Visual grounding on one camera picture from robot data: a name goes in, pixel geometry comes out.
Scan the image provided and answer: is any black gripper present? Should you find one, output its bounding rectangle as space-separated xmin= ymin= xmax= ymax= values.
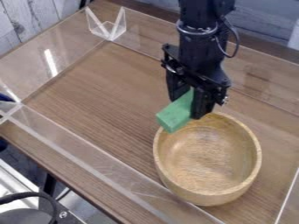
xmin=162 ymin=21 xmax=232 ymax=120

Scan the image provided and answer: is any green rectangular block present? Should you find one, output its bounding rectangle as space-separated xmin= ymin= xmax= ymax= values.
xmin=155 ymin=90 xmax=194 ymax=133

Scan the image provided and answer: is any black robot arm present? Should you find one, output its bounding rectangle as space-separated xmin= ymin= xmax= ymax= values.
xmin=162 ymin=0 xmax=240 ymax=119

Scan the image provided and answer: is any brown wooden bowl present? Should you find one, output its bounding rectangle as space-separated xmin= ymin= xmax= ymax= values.
xmin=154 ymin=113 xmax=264 ymax=207

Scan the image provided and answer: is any blue object at left edge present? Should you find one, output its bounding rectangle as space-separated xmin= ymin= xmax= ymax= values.
xmin=0 ymin=93 xmax=15 ymax=102

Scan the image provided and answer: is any black table leg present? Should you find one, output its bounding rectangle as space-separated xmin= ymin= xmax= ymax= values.
xmin=43 ymin=174 xmax=58 ymax=196

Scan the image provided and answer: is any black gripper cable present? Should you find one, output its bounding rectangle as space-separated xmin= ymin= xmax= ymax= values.
xmin=216 ymin=18 xmax=241 ymax=59

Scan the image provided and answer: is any clear acrylic enclosure wall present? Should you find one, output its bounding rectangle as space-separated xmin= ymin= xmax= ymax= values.
xmin=0 ymin=2 xmax=299 ymax=224

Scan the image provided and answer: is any black cable on floor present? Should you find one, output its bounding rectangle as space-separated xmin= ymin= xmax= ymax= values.
xmin=0 ymin=192 xmax=61 ymax=224

